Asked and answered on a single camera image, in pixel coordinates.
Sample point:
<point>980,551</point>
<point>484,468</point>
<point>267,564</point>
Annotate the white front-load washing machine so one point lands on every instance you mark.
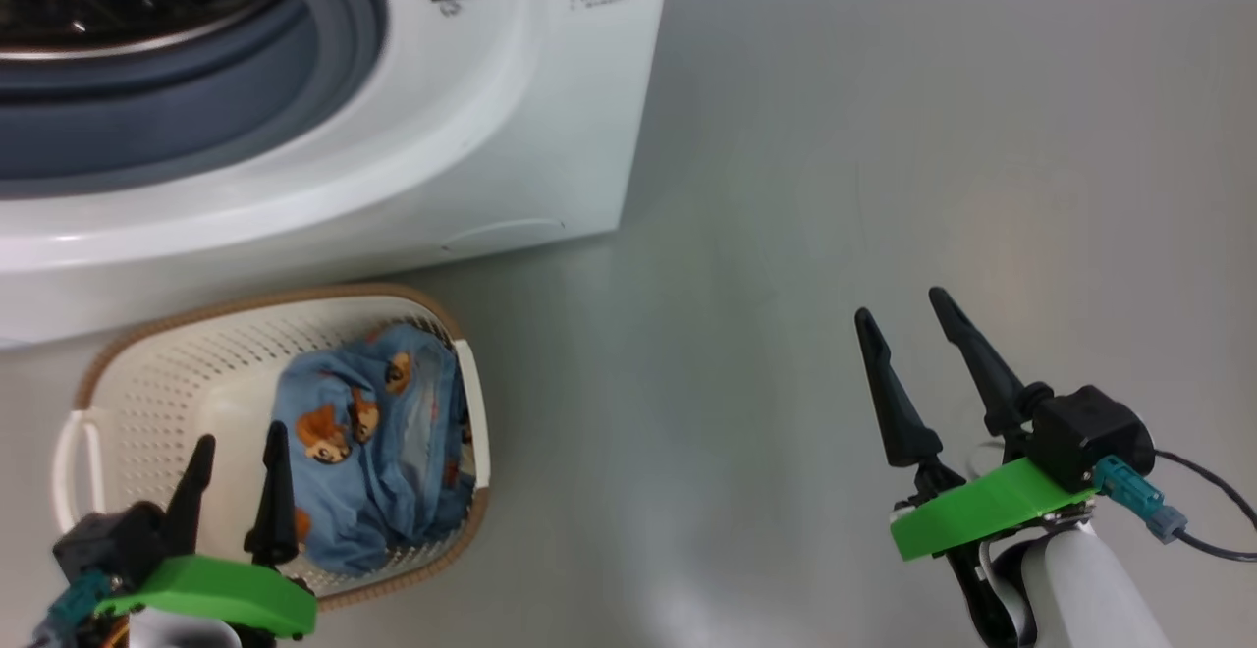
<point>550,137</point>

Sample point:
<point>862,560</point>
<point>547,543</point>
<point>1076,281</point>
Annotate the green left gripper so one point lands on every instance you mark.
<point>226,594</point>

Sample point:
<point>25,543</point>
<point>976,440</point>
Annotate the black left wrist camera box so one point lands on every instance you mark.
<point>108,540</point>

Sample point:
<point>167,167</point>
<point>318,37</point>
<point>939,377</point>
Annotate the cream perforated laundry basket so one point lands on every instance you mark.
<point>167,383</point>

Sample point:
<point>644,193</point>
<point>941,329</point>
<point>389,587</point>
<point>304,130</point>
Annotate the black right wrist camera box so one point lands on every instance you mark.
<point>1085,432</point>

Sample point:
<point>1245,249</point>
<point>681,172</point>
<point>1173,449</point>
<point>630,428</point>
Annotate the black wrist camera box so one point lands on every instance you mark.
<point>1085,432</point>
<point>108,540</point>

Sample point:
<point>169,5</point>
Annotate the blue bear print clothing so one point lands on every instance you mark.
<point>383,476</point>

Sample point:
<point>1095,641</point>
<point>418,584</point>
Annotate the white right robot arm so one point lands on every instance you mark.
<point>1090,589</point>

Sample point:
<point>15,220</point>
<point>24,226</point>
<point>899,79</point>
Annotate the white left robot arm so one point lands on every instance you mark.
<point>182,633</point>

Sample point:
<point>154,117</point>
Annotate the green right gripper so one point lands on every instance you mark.
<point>982,511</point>

